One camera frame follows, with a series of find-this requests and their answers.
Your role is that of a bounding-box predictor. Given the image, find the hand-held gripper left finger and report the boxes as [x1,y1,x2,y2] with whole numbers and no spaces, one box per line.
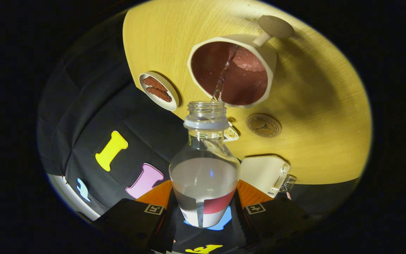
[92,180,179,254]

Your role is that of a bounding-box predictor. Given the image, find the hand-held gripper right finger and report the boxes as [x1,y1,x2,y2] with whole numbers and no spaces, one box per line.
[229,179,316,253]

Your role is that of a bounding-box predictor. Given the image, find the clear plastic juice bottle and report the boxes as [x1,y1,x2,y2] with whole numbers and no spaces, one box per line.
[169,101,241,229]

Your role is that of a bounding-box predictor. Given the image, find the round wooden coaster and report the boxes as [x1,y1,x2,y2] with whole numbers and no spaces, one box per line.
[246,113,282,138]

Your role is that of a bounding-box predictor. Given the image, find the beige cup with handle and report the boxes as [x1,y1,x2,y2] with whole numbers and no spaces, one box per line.
[187,15,295,108]

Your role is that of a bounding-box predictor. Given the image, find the white toaster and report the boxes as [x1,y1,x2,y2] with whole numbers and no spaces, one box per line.
[239,155,291,198]

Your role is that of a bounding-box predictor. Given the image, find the white divided bean tray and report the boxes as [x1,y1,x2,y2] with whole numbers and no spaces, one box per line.
[223,122,239,143]

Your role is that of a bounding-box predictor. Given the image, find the white round plate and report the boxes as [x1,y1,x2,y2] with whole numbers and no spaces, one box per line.
[139,71,180,112]

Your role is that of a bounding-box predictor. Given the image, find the red meat piece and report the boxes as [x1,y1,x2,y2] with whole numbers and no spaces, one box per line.
[142,76,168,92]
[146,86,172,103]

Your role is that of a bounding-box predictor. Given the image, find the wooden table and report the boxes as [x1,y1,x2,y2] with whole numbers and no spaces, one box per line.
[123,0,373,185]

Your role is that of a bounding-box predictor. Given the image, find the black backdrop cloth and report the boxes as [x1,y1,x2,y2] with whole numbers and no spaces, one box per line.
[37,11,362,254]

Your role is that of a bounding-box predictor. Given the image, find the wire mesh basket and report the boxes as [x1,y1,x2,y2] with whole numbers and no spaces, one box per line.
[280,175,297,194]

